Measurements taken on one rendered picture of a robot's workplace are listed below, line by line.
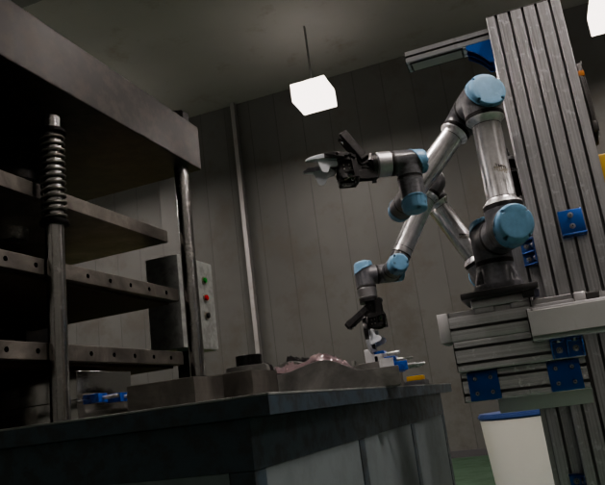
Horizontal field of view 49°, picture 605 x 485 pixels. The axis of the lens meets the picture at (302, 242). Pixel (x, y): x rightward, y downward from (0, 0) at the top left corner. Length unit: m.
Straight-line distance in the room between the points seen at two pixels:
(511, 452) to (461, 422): 4.19
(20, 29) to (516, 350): 1.72
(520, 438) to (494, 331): 2.18
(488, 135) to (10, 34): 1.41
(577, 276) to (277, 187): 7.38
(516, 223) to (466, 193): 6.68
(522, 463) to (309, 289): 5.22
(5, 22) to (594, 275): 1.91
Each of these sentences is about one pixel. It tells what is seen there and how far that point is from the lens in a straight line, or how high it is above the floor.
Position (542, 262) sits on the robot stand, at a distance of 2.26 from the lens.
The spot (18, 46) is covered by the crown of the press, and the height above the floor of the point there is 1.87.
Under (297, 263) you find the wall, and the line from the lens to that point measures 8.98.
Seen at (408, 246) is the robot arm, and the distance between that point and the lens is 2.51.
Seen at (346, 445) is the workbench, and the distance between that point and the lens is 1.70.
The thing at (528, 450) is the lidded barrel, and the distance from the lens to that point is 4.19.
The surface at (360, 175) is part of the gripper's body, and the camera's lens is 1.93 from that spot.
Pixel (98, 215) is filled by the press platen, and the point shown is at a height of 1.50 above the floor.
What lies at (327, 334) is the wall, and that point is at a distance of 8.73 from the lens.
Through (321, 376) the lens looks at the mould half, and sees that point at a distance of 1.95.
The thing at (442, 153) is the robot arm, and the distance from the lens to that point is 2.15.
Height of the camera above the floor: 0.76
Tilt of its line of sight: 14 degrees up
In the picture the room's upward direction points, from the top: 7 degrees counter-clockwise
